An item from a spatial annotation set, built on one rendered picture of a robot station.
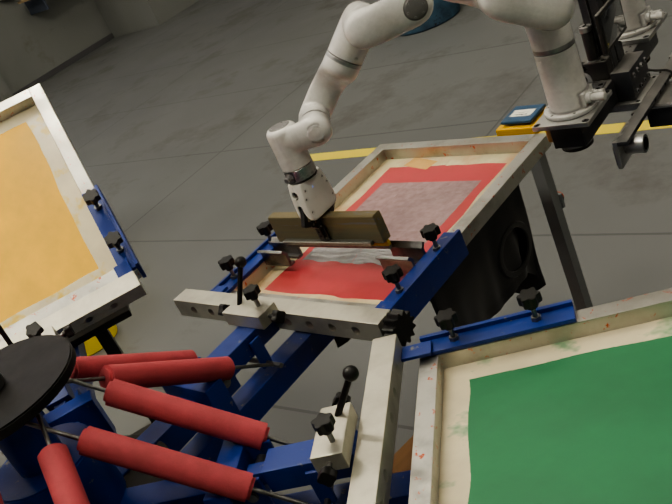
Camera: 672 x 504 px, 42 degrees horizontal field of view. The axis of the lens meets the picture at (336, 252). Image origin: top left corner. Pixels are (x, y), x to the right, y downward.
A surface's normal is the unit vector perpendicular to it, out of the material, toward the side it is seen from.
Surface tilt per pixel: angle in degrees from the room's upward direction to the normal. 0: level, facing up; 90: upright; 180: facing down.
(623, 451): 0
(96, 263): 32
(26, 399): 0
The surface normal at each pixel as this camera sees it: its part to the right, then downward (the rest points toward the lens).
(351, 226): -0.57, 0.59
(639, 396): -0.37, -0.81
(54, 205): -0.14, -0.52
